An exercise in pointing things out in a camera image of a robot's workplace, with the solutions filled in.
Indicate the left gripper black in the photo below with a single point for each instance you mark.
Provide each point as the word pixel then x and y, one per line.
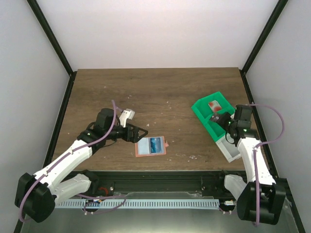
pixel 129 133

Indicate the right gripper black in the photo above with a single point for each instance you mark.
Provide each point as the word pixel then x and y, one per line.
pixel 223 118

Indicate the red white card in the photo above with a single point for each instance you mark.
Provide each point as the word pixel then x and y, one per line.
pixel 214 106

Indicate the black card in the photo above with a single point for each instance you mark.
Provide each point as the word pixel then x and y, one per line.
pixel 215 117

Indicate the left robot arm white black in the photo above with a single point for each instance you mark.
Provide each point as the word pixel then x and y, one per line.
pixel 38 194

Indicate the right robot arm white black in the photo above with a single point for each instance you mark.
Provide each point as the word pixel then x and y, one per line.
pixel 260 199

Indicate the blue card in holder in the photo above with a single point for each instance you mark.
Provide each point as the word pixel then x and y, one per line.
pixel 155 145

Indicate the green plastic organizer tray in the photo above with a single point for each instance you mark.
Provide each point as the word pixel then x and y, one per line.
pixel 204 112

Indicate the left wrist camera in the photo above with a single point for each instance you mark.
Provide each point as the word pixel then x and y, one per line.
pixel 126 114

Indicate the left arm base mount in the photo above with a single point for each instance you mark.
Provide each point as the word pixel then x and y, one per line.
pixel 100 188

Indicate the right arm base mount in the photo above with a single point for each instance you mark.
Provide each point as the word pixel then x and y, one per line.
pixel 212 183

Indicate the white slotted cable duct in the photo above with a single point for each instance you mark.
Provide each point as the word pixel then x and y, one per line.
pixel 143 204

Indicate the right black frame post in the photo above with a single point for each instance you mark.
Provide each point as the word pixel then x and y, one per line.
pixel 279 7

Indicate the black frame post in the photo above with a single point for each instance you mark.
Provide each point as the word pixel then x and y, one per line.
pixel 279 7
pixel 36 9

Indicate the left black frame post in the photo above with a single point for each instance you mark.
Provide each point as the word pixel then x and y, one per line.
pixel 36 9

